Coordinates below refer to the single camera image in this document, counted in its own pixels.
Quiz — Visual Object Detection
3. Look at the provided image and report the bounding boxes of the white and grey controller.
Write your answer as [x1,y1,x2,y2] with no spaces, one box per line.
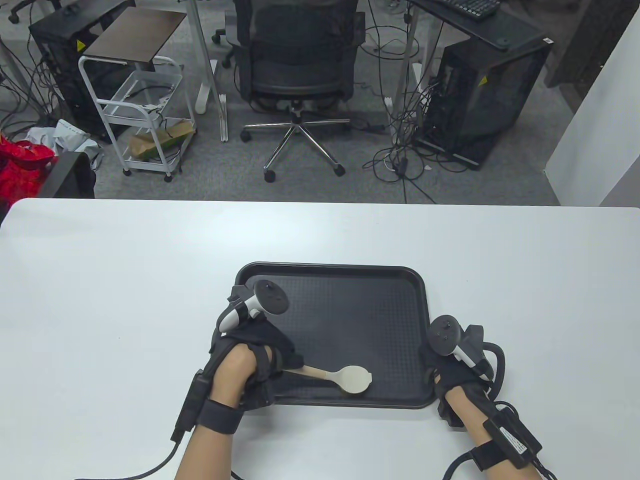
[426,314,496,381]
[219,280,291,333]

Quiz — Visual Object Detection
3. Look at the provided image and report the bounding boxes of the red bag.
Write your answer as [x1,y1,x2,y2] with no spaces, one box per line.
[0,134,59,203]

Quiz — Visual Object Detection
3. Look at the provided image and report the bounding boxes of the grey plastic bags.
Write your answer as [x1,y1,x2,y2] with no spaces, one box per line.
[25,119,105,168]

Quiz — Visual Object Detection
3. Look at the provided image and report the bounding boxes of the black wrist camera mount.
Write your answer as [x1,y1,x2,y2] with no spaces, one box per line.
[436,395,467,429]
[242,372,278,412]

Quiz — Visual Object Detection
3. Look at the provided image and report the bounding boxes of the black keyboard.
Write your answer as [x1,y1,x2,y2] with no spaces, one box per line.
[434,0,502,21]

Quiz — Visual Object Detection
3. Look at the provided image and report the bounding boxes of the tangle of black floor cables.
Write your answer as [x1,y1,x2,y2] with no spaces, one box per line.
[361,25,481,205]

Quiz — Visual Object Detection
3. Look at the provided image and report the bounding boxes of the dark brown side table top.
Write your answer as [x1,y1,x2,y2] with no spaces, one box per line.
[82,7,188,65]

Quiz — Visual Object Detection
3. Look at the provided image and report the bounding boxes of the person's left forearm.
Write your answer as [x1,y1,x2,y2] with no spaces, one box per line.
[174,345,258,480]

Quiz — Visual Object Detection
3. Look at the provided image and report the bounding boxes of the white and grey left controller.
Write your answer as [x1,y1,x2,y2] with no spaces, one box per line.
[219,280,291,333]

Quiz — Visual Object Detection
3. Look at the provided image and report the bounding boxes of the black right wrist strap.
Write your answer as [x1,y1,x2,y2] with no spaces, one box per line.
[469,437,506,471]

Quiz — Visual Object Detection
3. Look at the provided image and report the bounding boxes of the black wrist strap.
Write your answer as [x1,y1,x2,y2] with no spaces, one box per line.
[469,437,506,471]
[196,399,244,435]

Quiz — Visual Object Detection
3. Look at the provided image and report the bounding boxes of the person's right forearm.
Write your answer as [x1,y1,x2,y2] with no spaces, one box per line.
[442,385,546,480]

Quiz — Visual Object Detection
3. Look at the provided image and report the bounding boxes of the black left wrist sensor box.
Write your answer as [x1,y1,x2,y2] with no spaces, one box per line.
[171,370,213,443]

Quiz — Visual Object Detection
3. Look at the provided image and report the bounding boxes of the white desk leg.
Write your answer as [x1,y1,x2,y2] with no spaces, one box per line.
[391,0,423,118]
[187,0,221,115]

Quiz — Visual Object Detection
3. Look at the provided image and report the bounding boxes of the white desk foot bar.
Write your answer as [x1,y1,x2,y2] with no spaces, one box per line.
[217,92,230,143]

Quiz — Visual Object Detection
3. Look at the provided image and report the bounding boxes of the black mesh office chair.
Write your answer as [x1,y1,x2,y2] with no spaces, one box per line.
[212,0,367,183]

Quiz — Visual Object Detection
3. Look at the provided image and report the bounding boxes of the person's right hand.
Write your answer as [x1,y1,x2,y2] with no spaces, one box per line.
[419,342,496,401]

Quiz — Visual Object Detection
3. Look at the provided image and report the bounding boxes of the brown cardboard packaging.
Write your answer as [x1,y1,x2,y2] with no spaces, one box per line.
[127,121,197,162]

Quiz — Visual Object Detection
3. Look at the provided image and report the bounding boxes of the black computer tower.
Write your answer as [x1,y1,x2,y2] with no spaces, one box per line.
[28,0,137,143]
[414,37,555,171]

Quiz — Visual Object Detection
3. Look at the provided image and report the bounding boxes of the black left wrist strap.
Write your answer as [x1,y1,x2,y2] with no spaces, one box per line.
[196,399,244,435]

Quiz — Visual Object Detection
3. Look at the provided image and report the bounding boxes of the black plastic tray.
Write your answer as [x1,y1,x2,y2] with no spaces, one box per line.
[219,261,438,410]

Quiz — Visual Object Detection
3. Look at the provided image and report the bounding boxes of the person's left hand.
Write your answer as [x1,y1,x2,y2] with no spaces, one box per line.
[207,317,305,408]

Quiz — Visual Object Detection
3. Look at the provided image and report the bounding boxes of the white pot brush wooden handle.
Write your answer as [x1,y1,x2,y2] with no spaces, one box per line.
[299,365,374,398]

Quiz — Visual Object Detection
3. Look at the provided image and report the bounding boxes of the black chair back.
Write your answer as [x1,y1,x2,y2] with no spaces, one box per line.
[37,151,97,200]

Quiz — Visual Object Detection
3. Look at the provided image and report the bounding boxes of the white metal utility cart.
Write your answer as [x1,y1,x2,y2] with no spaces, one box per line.
[78,55,197,183]

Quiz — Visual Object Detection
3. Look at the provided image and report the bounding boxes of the black labelled right wrist box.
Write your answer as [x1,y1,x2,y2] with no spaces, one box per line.
[482,400,544,468]

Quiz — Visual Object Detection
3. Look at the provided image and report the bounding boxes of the black braided left cable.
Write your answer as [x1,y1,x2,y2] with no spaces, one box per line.
[75,440,181,480]

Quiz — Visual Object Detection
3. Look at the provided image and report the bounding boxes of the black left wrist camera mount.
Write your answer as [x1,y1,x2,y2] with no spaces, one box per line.
[242,372,278,412]

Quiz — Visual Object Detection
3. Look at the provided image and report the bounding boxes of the black desk top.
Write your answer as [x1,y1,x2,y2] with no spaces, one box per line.
[407,0,548,51]

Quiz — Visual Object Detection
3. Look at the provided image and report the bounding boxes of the white and grey right controller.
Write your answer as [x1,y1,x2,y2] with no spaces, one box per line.
[426,314,496,381]

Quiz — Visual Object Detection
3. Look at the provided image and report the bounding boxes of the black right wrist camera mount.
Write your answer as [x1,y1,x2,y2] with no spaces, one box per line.
[436,395,467,429]

